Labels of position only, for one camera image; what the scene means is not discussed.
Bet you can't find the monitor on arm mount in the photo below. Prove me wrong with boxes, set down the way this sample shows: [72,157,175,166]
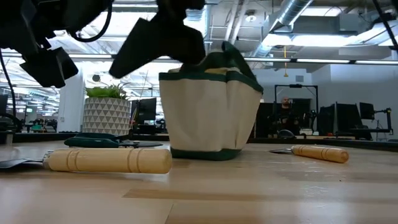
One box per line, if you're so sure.
[359,101,393,135]

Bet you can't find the white pillar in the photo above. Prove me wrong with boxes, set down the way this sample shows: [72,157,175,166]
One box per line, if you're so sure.
[57,70,86,133]

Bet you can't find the yellow hanging cord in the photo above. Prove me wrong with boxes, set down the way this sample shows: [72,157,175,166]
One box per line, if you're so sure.
[282,45,289,78]

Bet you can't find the succulent in triangle-pattern pot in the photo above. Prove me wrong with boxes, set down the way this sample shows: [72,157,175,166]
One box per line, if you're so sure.
[82,84,132,137]

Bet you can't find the black office monitor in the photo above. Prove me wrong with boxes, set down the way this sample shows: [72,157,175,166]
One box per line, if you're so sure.
[317,104,336,137]
[130,98,158,125]
[335,102,364,138]

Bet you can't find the cream green canvas gardening bag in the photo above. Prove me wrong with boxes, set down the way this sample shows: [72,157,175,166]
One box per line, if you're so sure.
[158,40,264,162]

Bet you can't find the black gantry frame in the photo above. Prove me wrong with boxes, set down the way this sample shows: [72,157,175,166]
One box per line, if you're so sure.
[273,83,320,138]

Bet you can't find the silver ceiling duct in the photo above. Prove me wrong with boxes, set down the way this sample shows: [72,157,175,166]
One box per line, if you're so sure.
[269,0,315,34]

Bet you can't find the person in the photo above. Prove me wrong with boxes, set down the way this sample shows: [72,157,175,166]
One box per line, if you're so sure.
[275,96,301,136]

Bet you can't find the wooden handled garden trowel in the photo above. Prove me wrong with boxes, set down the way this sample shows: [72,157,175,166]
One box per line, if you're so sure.
[0,147,174,174]
[269,145,350,164]

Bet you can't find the green handled pruning shears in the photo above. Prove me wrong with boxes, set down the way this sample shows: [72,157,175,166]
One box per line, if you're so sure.
[63,133,164,149]

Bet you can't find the thin black cable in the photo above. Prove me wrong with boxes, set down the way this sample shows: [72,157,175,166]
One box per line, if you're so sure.
[0,49,16,131]
[372,0,398,52]

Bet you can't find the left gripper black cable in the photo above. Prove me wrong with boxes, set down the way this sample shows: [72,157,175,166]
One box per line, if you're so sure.
[70,0,113,44]

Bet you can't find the long ceiling light strip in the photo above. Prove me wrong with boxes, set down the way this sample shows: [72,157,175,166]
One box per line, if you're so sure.
[68,53,398,65]

